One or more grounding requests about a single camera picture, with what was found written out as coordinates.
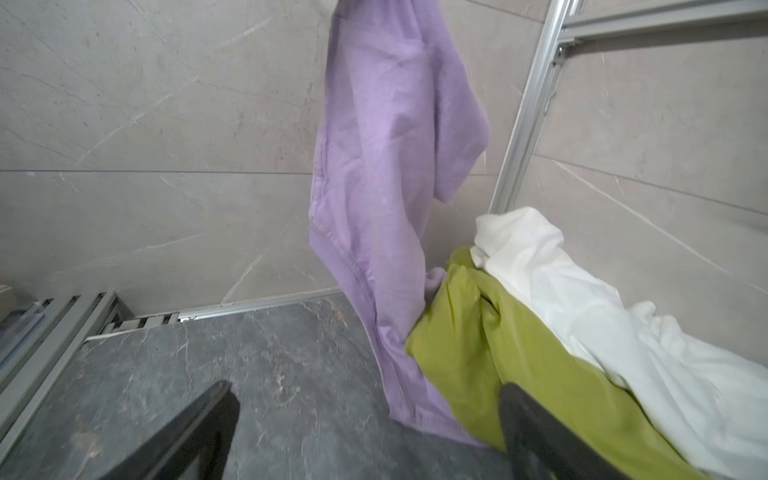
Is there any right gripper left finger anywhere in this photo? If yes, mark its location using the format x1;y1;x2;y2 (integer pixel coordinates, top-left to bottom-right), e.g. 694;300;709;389
103;380;240;479

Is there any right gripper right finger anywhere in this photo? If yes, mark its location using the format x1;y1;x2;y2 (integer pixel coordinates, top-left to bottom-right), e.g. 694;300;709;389
499;383;626;479

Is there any purple cloth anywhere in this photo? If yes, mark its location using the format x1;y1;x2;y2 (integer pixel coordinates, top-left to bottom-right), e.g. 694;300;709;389
308;1;490;444

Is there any green cloth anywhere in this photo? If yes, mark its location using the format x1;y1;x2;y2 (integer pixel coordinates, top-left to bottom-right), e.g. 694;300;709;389
405;247;704;479

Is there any white cloth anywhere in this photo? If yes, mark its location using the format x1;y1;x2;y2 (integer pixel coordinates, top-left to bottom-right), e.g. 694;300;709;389
471;207;767;479

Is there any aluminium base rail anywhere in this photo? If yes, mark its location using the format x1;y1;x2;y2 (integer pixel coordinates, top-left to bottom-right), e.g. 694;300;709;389
1;291;132;459

